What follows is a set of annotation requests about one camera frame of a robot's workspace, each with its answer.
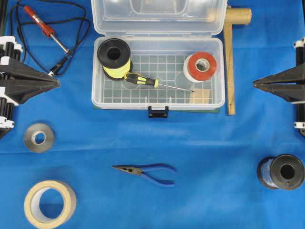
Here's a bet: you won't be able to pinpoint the yellow wire spool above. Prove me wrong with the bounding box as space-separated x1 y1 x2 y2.
97 38 132 81

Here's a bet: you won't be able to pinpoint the beige masking tape roll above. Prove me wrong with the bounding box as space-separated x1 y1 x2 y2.
24 180 77 229

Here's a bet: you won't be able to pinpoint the blue wire spool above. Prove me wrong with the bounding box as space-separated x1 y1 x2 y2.
257 154 305 190

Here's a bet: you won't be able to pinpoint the black yellow screwdriver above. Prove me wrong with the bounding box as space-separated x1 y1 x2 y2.
124 72 194 93

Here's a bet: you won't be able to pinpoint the blue handled needle-nose pliers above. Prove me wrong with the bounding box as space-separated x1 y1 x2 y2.
112 163 177 187

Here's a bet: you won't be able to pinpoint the red soldering iron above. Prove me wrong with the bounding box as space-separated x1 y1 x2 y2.
23 5 69 54

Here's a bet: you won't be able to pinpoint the red tape roll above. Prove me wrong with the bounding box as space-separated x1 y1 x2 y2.
183 52 217 83

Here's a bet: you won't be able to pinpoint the black soldering iron cable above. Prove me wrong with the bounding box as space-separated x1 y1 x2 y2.
9 0 91 76

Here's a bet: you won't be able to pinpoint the grey tape roll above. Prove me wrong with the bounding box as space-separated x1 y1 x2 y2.
24 123 55 153

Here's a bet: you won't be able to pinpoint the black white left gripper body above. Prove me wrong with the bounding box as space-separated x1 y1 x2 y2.
0 36 23 139

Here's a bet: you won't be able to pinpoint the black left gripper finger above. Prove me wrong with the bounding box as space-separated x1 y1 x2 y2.
0 79 60 104
0 57 60 84

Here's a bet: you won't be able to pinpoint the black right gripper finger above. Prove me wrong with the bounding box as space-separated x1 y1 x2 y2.
254 84 305 103
254 64 305 85

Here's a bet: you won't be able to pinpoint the brown paper piece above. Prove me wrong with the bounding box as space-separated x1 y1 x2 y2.
189 89 212 104

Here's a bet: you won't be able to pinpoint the clear plastic toolbox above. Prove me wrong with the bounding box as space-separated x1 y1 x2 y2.
91 0 227 117

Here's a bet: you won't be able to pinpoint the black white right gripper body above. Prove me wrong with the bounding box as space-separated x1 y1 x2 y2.
294 38 305 136

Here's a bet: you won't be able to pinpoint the blue table cloth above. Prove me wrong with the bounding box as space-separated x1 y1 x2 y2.
0 0 305 229

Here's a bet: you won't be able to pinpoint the wooden mallet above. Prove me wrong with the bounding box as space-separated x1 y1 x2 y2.
223 6 252 115

